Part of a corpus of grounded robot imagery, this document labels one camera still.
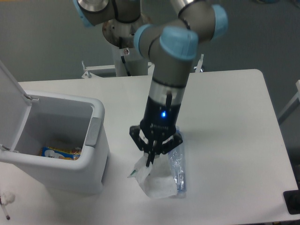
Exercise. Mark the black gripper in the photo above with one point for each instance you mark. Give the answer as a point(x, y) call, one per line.
point(158, 123)

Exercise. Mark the clear plastic water bottle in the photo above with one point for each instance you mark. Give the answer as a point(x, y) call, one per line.
point(177, 161)

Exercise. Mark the white plastic bag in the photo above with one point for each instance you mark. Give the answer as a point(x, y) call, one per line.
point(155, 180)

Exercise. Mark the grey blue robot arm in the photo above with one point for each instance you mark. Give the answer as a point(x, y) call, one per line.
point(172, 47)

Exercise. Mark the white trash can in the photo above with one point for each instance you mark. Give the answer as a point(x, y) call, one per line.
point(64, 122)

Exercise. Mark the white trash can lid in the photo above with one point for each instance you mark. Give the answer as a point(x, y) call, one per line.
point(14, 109)

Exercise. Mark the blue yellow snack wrapper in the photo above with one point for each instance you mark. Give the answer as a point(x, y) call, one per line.
point(67, 154)

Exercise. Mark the black clamp at table edge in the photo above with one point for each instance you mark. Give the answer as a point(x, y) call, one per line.
point(292, 200)

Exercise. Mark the white crumpled tissue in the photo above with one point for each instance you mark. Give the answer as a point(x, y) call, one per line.
point(7, 198)

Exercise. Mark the white pen with black tip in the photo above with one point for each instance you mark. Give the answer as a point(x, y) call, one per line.
point(4, 209)

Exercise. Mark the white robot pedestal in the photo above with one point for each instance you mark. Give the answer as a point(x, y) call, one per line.
point(120, 34)

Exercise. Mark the white frame at right edge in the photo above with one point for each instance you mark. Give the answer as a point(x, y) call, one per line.
point(291, 106)

